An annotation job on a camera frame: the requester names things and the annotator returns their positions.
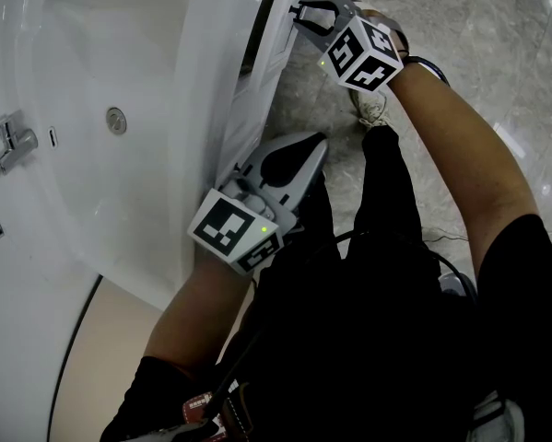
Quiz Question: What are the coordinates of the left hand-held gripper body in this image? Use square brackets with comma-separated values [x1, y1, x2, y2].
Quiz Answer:
[186, 161, 304, 276]

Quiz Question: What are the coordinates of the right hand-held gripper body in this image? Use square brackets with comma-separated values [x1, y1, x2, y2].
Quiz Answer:
[318, 0, 405, 92]

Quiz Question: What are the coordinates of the person's left forearm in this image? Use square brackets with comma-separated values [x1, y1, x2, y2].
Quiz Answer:
[144, 255, 254, 379]

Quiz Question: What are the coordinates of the person's right forearm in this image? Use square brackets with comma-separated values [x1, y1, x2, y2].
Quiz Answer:
[388, 62, 543, 289]

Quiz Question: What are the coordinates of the person's right hand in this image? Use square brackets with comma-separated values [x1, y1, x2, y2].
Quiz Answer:
[360, 9, 410, 54]

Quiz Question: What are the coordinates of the person's white sneaker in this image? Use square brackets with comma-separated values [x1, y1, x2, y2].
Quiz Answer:
[347, 86, 393, 132]

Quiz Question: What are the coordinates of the black wristband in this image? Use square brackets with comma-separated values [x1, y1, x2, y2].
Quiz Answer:
[396, 51, 452, 87]

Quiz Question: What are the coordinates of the large beige board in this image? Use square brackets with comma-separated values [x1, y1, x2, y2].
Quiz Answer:
[46, 273, 258, 442]

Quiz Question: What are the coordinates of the person's black clothed body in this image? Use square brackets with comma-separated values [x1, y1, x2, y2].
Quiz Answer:
[99, 124, 552, 442]

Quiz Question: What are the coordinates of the white sink basin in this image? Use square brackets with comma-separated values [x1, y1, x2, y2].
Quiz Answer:
[0, 0, 277, 313]

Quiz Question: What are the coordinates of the brown leather pouch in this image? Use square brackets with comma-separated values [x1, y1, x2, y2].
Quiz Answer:
[182, 381, 254, 442]

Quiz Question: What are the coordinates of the chrome faucet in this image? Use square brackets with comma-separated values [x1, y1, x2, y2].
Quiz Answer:
[0, 110, 40, 249]

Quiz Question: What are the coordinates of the thick black body cable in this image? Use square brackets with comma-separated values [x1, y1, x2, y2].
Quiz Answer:
[204, 228, 478, 426]

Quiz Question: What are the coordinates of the grey metal strap clip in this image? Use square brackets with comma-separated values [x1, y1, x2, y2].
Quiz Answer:
[132, 420, 213, 442]

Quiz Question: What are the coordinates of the grey shoulder strap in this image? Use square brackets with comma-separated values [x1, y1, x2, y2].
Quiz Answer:
[467, 390, 526, 442]

